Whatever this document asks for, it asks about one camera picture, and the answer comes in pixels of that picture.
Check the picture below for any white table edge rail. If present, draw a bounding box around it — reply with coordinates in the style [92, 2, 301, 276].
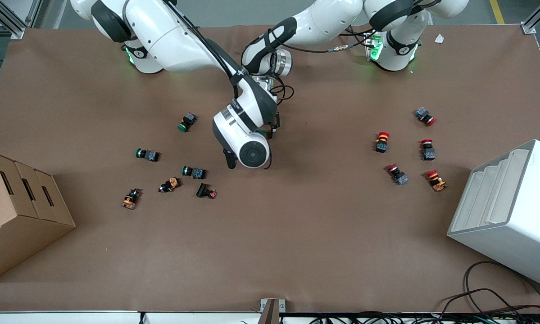
[0, 310, 261, 324]

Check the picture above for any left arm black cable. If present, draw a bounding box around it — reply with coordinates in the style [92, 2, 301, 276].
[270, 35, 375, 105]

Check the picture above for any brown table mat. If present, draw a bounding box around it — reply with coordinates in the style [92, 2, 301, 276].
[0, 22, 540, 313]

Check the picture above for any black orange push button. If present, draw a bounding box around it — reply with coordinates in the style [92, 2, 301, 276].
[121, 188, 142, 210]
[158, 177, 181, 194]

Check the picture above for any red button orange block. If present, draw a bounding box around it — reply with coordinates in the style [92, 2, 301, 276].
[374, 131, 391, 154]
[426, 169, 447, 192]

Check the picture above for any white slotted rack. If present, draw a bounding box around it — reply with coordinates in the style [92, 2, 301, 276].
[447, 139, 540, 290]

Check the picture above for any aluminium frame profile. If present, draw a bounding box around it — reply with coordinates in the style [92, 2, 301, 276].
[521, 0, 540, 35]
[0, 0, 43, 40]

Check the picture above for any black button red contact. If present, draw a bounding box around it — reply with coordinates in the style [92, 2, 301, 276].
[195, 182, 218, 199]

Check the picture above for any metal table bracket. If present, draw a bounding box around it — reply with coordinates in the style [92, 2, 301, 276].
[260, 298, 286, 324]

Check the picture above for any black cable bundle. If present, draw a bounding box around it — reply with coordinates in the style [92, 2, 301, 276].
[310, 310, 540, 324]

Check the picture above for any black looping cable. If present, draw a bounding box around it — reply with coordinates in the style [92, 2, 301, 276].
[439, 261, 540, 318]

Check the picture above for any brown cardboard box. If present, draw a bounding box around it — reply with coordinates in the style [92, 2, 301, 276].
[0, 150, 77, 283]

